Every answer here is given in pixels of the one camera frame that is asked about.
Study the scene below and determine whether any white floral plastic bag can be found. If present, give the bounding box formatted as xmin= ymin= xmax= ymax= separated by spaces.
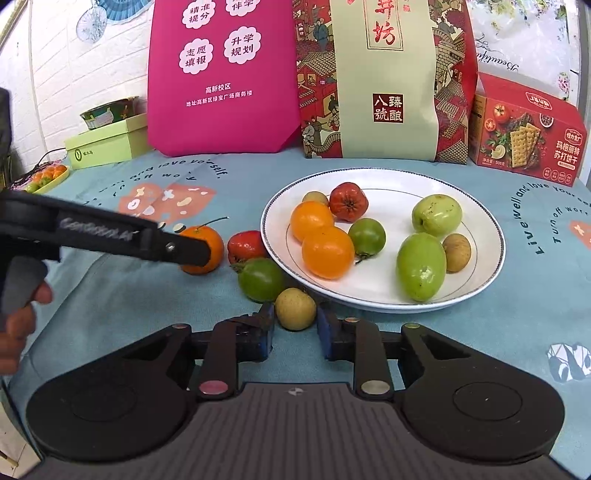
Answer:
xmin=466 ymin=0 xmax=583 ymax=100

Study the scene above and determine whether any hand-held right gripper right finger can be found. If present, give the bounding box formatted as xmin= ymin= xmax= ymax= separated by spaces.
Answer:
xmin=317 ymin=302 xmax=472 ymax=398

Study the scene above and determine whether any large blue paper fan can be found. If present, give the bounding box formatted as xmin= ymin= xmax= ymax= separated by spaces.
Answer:
xmin=97 ymin=0 xmax=155 ymax=14

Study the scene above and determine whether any white plate with dark rim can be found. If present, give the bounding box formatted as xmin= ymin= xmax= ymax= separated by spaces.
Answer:
xmin=260 ymin=167 xmax=506 ymax=315

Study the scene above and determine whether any pink tote bag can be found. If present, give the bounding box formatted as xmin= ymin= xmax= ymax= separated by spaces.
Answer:
xmin=147 ymin=0 xmax=303 ymax=158

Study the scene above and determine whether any orange tangerine with stem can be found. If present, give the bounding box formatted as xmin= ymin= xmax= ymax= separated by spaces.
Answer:
xmin=178 ymin=216 xmax=230 ymax=276

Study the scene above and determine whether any green tomato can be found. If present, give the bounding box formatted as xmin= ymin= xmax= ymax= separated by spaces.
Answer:
xmin=238 ymin=257 xmax=287 ymax=304
xmin=348 ymin=218 xmax=387 ymax=265

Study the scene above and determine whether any light green box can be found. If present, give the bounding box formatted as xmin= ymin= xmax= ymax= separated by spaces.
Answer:
xmin=64 ymin=113 xmax=149 ymax=171

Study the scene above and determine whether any red cracker box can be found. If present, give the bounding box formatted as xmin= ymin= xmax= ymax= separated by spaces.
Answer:
xmin=468 ymin=71 xmax=588 ymax=188

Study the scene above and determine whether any red patterned gift bag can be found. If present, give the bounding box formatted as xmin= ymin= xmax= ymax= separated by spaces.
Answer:
xmin=292 ymin=0 xmax=478 ymax=165

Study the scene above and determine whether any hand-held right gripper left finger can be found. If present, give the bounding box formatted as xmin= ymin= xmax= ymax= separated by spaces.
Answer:
xmin=120 ymin=302 xmax=277 ymax=400

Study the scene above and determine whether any person's left hand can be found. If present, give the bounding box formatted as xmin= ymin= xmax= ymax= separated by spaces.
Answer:
xmin=0 ymin=281 xmax=53 ymax=376

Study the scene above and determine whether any red wax apple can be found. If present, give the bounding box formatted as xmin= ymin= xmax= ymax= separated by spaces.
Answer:
xmin=329 ymin=182 xmax=369 ymax=222
xmin=226 ymin=230 xmax=269 ymax=273

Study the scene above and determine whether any round green jujube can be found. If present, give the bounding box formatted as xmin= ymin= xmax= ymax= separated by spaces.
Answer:
xmin=412 ymin=194 xmax=463 ymax=238

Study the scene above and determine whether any brown kiwi fruit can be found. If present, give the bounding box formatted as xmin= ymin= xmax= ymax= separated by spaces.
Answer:
xmin=442 ymin=233 xmax=472 ymax=273

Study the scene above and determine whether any small round paper fan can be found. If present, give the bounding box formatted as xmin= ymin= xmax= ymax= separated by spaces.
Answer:
xmin=75 ymin=2 xmax=109 ymax=44

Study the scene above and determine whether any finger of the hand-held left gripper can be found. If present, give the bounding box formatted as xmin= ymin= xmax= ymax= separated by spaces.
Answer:
xmin=154 ymin=225 xmax=214 ymax=268

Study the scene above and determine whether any green patterned bowl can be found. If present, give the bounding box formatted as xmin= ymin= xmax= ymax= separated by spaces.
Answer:
xmin=79 ymin=96 xmax=140 ymax=131

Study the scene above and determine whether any long green jujube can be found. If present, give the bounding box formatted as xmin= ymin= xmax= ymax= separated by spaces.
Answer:
xmin=396 ymin=232 xmax=448 ymax=303

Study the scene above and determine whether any green tray of small fruits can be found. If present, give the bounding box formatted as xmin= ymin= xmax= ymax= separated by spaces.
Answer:
xmin=14 ymin=161 xmax=70 ymax=195

